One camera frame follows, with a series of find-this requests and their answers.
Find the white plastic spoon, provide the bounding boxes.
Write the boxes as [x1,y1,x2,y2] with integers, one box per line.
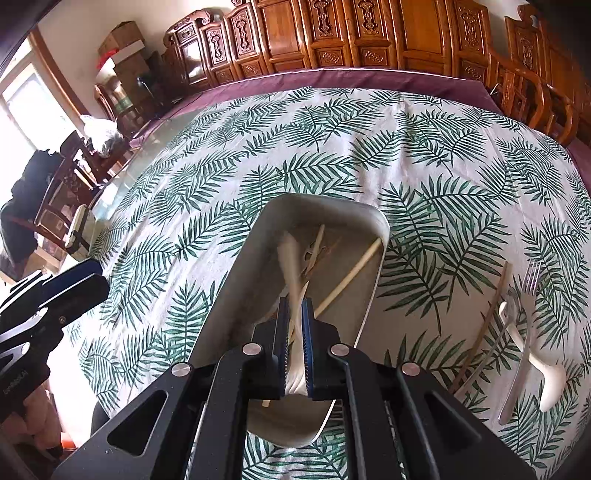
[499,301,566,413]

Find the white plastic fork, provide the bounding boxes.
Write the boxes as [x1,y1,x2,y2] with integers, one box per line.
[277,232,308,395]

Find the person's left hand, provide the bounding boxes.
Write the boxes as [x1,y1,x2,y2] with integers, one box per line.
[1,385,61,451]

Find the wooden chair by window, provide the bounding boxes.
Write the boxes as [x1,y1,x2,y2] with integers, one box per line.
[1,132,130,280]

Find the light bamboo chopstick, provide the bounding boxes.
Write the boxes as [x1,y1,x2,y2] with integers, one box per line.
[287,224,327,342]

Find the green leaf pattern tablecloth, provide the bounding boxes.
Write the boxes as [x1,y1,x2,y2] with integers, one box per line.
[69,86,590,479]

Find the metal fork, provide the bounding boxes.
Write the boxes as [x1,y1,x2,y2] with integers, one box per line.
[498,261,542,426]

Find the grey utensil tray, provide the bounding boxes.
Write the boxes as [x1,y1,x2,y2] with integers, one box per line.
[187,193,392,449]

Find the stacked cardboard boxes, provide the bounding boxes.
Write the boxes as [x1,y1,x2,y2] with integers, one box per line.
[95,21,150,117]

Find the purple underlay cloth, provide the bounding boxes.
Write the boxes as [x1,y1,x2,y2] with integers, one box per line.
[136,69,584,201]

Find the carved wooden bench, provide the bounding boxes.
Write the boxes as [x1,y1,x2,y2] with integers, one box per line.
[163,0,580,145]

